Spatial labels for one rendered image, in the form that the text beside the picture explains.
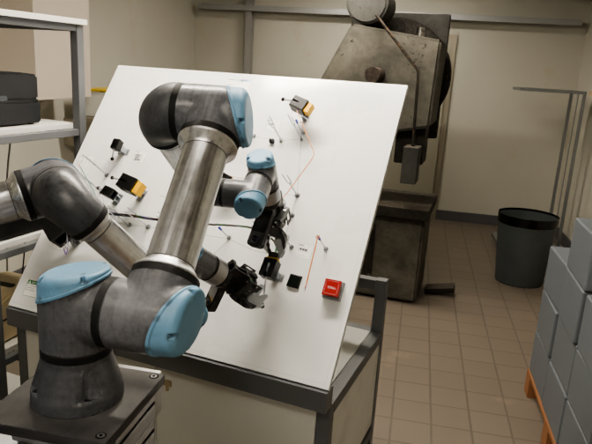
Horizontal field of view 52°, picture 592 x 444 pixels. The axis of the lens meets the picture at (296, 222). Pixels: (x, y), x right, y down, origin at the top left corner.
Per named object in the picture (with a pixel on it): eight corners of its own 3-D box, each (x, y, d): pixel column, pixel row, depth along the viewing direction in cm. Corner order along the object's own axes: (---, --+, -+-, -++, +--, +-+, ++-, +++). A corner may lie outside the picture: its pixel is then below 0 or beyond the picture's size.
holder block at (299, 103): (290, 103, 210) (282, 88, 202) (315, 114, 205) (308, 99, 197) (283, 114, 209) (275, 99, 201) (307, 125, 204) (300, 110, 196)
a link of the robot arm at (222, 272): (201, 286, 158) (195, 263, 164) (212, 292, 161) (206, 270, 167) (222, 270, 156) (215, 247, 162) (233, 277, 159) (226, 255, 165)
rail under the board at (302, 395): (325, 414, 167) (327, 394, 165) (6, 324, 209) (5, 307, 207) (331, 405, 172) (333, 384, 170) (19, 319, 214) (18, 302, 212)
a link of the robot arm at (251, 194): (221, 218, 154) (233, 191, 162) (263, 223, 152) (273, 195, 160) (217, 195, 149) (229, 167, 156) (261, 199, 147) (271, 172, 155)
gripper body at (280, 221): (292, 222, 177) (287, 190, 169) (280, 241, 172) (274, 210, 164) (270, 217, 180) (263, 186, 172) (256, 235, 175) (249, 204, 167)
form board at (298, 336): (11, 307, 210) (7, 305, 208) (121, 68, 244) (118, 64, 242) (329, 391, 167) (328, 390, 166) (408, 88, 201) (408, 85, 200)
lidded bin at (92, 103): (107, 113, 521) (106, 86, 516) (142, 115, 515) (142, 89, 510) (82, 116, 484) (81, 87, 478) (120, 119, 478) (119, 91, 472)
